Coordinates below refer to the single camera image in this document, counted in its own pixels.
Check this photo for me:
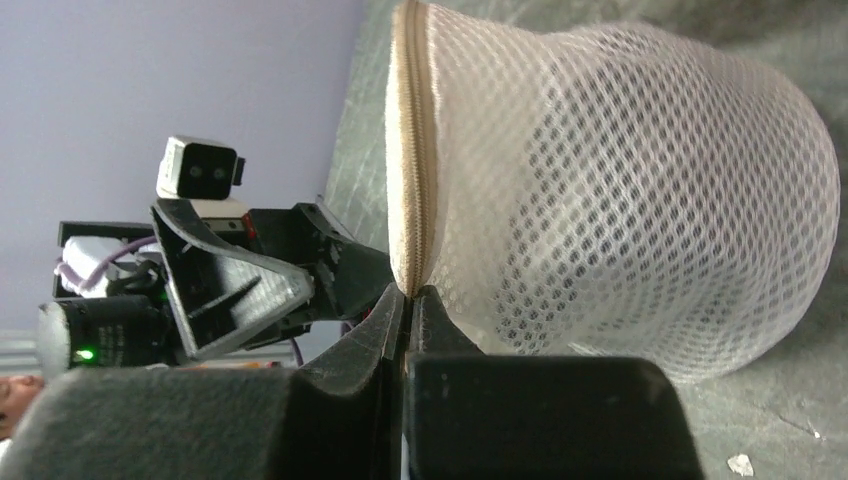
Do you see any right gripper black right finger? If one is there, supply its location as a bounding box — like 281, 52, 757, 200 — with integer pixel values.
404, 286, 704, 479

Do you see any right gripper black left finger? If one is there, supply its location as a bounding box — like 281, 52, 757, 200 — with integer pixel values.
1, 286, 406, 479

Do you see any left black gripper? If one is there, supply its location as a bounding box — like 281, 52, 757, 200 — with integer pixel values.
151, 199, 392, 361

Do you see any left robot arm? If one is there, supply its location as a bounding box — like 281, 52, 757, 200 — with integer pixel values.
36, 200, 392, 377

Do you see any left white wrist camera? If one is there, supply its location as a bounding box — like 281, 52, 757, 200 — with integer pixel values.
156, 135, 246, 201

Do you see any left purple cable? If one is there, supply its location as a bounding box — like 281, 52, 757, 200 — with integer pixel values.
54, 235, 160, 293

